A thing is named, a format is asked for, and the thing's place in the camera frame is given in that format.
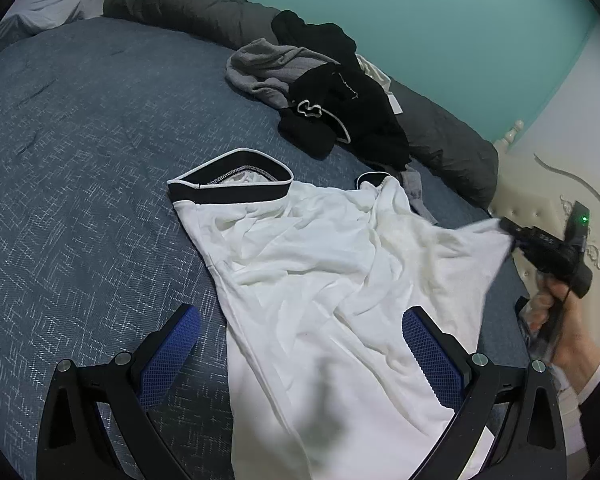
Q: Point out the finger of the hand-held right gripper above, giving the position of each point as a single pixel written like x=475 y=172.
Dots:
x=520 y=237

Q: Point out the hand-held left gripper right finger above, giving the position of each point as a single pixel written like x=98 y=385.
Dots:
x=432 y=360

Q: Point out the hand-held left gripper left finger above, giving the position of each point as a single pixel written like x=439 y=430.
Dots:
x=172 y=355

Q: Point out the white polo shirt black trim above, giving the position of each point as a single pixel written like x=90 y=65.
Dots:
x=320 y=270

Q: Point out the person's right hand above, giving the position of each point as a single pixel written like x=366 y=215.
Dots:
x=580 y=335

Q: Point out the cream tufted headboard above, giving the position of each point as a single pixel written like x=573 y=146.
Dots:
x=540 y=180

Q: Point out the blue woven bedspread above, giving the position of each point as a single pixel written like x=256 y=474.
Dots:
x=90 y=185

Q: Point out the black garment with white piping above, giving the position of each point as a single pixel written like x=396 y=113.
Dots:
x=365 y=110

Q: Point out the white t-shirt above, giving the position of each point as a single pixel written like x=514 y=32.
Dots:
x=377 y=77

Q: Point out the grey hoodie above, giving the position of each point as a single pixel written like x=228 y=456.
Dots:
x=265 y=70

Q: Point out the dark grey rolled duvet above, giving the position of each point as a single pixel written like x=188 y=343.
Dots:
x=195 y=0

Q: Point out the light grey blanket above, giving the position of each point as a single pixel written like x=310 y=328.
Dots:
x=45 y=10

